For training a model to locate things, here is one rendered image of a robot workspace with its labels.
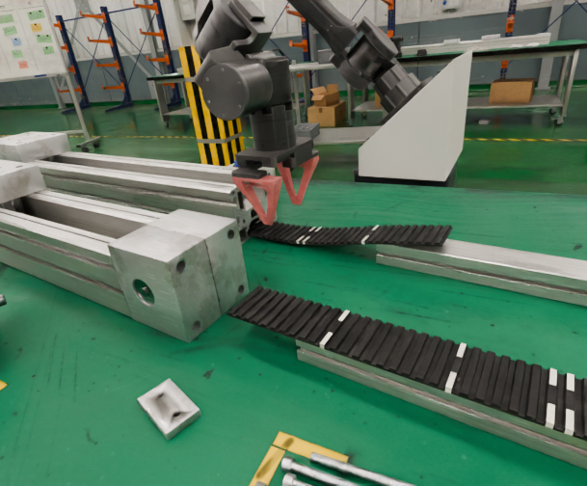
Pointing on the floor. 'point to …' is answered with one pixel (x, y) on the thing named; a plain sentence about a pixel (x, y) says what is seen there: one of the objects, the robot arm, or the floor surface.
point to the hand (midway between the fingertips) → (282, 208)
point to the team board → (16, 50)
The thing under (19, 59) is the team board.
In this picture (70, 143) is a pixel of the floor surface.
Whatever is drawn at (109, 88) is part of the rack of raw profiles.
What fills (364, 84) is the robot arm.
